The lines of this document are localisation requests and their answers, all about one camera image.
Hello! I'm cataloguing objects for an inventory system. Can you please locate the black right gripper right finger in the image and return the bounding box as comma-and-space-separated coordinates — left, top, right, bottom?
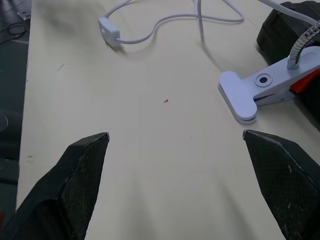
242, 129, 320, 240

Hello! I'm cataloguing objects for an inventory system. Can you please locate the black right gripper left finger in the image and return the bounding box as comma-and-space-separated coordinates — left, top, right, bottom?
0, 132, 110, 240

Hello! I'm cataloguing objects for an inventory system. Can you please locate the white clamp lamp with gooseneck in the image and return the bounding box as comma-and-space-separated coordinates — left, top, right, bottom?
218, 20, 320, 126

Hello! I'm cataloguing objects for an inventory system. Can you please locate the black box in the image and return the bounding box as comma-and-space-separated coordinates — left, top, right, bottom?
255, 1, 320, 133

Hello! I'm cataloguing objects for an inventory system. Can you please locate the clear plastic piece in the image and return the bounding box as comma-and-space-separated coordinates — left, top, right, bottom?
16, 9, 32, 20

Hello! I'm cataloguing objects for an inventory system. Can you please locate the white inline cord switch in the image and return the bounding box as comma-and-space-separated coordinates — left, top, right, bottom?
97, 17, 121, 47

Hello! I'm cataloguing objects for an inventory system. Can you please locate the thin black cable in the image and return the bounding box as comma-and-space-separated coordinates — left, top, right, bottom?
0, 21, 30, 46

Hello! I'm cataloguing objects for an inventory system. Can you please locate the white cable with inline switch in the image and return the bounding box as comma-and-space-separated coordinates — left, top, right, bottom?
104, 0, 318, 46

